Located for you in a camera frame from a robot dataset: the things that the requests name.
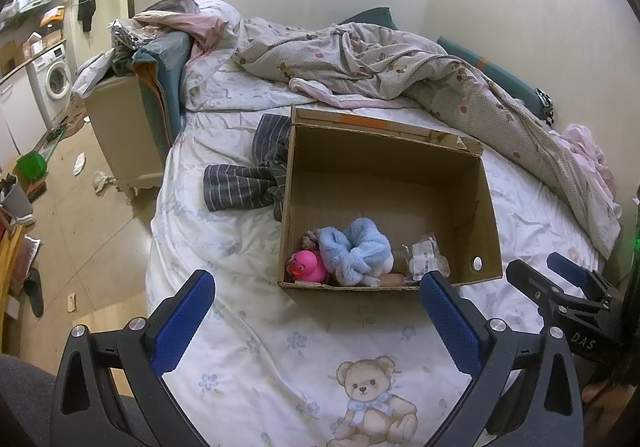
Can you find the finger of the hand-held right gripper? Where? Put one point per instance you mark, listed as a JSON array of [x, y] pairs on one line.
[[530, 284], [565, 267]]

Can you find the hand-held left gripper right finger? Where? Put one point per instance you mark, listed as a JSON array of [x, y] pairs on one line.
[[450, 327]]

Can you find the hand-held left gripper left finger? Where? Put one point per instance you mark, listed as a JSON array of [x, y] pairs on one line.
[[182, 322]]

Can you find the clear plastic packet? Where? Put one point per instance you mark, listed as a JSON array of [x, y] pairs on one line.
[[422, 257]]

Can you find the light blue plush toy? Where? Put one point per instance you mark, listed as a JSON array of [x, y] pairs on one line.
[[350, 247]]

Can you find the pink rubber duck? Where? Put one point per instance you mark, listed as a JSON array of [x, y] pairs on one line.
[[307, 267]]

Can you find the small brown plush toy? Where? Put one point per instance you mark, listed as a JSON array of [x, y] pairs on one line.
[[311, 242]]

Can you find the brown cardboard box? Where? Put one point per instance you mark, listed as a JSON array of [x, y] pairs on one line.
[[390, 177]]

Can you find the person's right hand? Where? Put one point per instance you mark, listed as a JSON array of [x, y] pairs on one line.
[[607, 392]]

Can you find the white floral bedsheet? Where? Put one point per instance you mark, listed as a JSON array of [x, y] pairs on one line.
[[280, 352]]

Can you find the pink garment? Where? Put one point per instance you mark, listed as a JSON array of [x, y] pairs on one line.
[[587, 157]]

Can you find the dark striped garment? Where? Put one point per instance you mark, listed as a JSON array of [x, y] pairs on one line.
[[235, 187]]

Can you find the crumpled white paper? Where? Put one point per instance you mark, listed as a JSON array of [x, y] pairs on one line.
[[80, 163], [102, 181]]

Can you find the black white checkered cloth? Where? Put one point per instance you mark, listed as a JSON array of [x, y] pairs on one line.
[[544, 104]]

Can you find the teal bolster cushion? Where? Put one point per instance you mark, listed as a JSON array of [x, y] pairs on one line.
[[500, 77]]

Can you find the grey plastic bin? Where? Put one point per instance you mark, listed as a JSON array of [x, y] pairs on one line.
[[15, 199]]

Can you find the green plastic dustpan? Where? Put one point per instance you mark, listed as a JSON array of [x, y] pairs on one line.
[[32, 166]]

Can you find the beige checkered quilt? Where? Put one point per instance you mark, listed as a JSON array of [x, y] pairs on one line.
[[400, 57]]

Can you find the white cabinet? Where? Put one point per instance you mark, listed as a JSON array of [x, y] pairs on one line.
[[20, 112]]

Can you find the white washing machine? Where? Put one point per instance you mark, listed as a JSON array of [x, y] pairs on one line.
[[52, 77]]

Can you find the silver foil bag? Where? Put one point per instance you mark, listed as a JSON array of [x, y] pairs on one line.
[[125, 34]]

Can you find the pink blanket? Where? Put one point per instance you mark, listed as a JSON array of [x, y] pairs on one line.
[[200, 27]]

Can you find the dark teal pillow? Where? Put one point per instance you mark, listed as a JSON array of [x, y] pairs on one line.
[[370, 19]]

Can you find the grey garment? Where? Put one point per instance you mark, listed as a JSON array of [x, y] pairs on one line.
[[170, 6]]

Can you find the dark hanging garment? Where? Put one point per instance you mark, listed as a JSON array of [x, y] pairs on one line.
[[86, 7]]

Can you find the cluttered wall shelf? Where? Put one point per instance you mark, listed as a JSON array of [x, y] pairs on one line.
[[35, 2]]

